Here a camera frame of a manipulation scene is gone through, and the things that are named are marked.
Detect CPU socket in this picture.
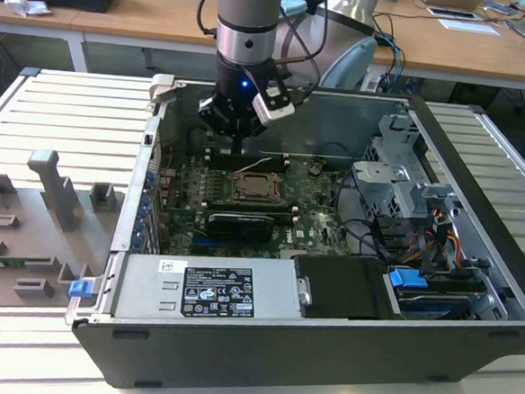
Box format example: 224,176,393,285
228,169,289,207

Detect wooden desk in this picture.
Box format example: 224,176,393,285
0,0,525,104

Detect black RAM stick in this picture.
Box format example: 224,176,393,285
171,193,300,223

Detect black graphics card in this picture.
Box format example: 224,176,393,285
204,210,276,246

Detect green motherboard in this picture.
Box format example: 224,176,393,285
152,147,360,267

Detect grey metal drive cage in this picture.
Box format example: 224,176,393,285
345,109,470,230

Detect silver power supply unit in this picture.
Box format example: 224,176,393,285
111,247,314,332

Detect black power connector bundle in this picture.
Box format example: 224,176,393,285
373,216,414,254

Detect black plastic drive shroud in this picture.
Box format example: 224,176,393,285
289,252,405,326

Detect crumpled white paper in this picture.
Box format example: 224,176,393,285
2,0,52,20

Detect blue case latch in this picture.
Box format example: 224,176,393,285
68,279,93,301

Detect grey parts rack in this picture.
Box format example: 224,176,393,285
0,145,130,318

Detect white tablet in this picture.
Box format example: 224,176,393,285
425,4,479,21

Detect white paper sheet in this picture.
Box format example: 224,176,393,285
437,18,501,37

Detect black open PC case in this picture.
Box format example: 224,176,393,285
59,69,525,394

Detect black hard disk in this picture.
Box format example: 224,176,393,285
388,277,487,324

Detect blue phone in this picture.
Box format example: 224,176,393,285
482,0,514,15

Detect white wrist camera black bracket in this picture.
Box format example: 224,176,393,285
243,64,298,129

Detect beige case handle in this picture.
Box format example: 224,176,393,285
147,72,178,106

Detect blue cables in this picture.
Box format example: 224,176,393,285
376,30,408,96

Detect black flat cable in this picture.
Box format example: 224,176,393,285
418,208,443,278

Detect blue disk carrier handle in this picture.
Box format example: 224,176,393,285
386,266,431,291

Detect yellow and red wires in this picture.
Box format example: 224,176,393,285
437,231,465,266

